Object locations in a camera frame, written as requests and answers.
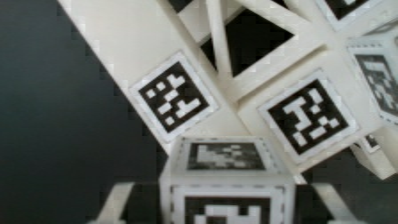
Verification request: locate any white tagged cube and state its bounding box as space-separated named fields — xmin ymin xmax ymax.
xmin=347 ymin=19 xmax=398 ymax=128
xmin=160 ymin=136 xmax=295 ymax=224

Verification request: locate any white chair back frame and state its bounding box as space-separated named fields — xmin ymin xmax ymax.
xmin=59 ymin=0 xmax=398 ymax=172

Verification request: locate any white chair leg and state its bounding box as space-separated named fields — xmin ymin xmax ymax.
xmin=350 ymin=134 xmax=397 ymax=180

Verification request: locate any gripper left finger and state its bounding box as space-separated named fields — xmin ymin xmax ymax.
xmin=87 ymin=182 xmax=135 ymax=224

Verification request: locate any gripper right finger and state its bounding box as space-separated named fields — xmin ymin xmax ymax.
xmin=311 ymin=183 xmax=365 ymax=224

